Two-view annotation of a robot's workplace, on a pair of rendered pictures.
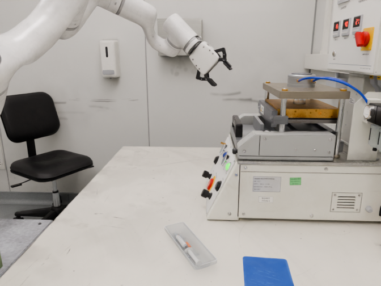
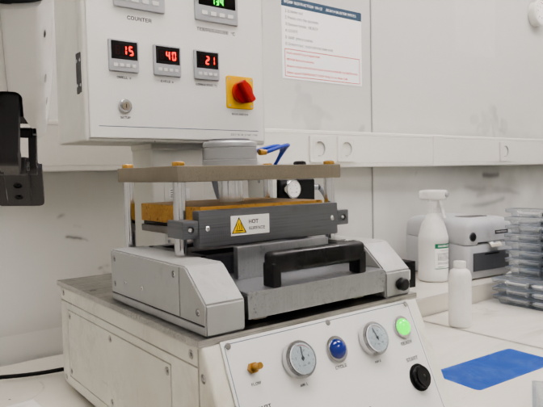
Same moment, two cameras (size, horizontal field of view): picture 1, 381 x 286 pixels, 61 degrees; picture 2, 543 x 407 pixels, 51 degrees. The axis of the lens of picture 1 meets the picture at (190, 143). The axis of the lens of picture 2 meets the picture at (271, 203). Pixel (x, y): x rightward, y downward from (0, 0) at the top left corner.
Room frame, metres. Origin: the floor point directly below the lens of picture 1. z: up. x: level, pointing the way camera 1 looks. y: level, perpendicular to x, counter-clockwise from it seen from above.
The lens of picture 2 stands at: (1.47, 0.34, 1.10)
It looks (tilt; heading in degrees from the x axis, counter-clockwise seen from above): 3 degrees down; 229
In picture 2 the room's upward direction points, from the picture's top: 1 degrees counter-clockwise
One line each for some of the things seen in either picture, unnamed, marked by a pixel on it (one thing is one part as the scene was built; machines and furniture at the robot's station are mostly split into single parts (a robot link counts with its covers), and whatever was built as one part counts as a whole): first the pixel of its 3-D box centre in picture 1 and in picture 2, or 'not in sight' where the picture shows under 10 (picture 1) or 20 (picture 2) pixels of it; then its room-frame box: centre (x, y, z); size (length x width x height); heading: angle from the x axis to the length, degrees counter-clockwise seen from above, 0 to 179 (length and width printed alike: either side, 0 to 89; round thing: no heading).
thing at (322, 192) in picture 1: (292, 174); (247, 350); (0.95, -0.32, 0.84); 0.53 x 0.37 x 0.17; 87
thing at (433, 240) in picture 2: not in sight; (434, 235); (0.11, -0.56, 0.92); 0.09 x 0.08 x 0.25; 94
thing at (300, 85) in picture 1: (312, 96); (230, 183); (0.95, -0.36, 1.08); 0.31 x 0.24 x 0.13; 177
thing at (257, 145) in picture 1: (281, 145); (337, 260); (0.83, -0.25, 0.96); 0.26 x 0.05 x 0.07; 87
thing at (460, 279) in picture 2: not in sight; (460, 293); (0.33, -0.35, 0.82); 0.05 x 0.05 x 0.14
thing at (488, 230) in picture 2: not in sight; (458, 243); (-0.04, -0.57, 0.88); 0.25 x 0.20 x 0.17; 81
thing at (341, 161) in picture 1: (306, 145); (220, 287); (0.97, -0.36, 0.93); 0.46 x 0.35 x 0.01; 87
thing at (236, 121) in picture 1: (237, 125); (317, 262); (0.98, -0.15, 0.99); 0.15 x 0.02 x 0.04; 177
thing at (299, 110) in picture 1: (299, 101); (236, 195); (0.96, -0.33, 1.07); 0.22 x 0.17 x 0.10; 177
